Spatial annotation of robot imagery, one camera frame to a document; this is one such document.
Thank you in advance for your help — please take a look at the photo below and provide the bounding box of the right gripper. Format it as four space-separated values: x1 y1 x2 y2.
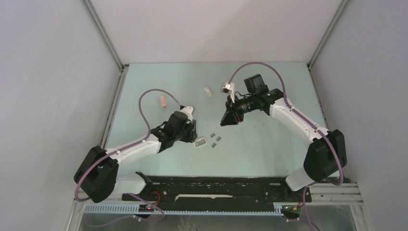
221 95 256 127

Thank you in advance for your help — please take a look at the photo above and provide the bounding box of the staple box tray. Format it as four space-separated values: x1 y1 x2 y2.
192 137 208 148

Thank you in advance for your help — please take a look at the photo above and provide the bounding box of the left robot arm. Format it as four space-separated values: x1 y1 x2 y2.
74 106 197 203

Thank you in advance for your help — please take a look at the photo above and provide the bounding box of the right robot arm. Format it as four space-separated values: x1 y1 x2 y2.
220 74 347 201

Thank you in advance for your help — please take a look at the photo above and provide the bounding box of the small cream stapler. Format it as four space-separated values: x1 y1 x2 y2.
204 87 212 97

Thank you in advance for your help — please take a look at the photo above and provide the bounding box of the pink stapler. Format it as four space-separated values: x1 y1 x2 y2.
160 95 167 108

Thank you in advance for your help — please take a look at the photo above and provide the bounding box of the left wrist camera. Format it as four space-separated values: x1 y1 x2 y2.
180 106 194 122

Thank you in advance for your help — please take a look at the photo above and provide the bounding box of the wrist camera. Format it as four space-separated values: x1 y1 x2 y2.
180 106 194 122
221 82 235 103

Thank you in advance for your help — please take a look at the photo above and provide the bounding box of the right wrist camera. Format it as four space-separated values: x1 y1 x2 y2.
221 82 235 103

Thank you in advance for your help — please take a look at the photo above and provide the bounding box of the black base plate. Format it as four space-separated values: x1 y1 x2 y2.
137 176 311 212

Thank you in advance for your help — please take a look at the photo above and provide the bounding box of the blue cable duct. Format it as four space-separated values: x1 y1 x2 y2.
83 203 283 216

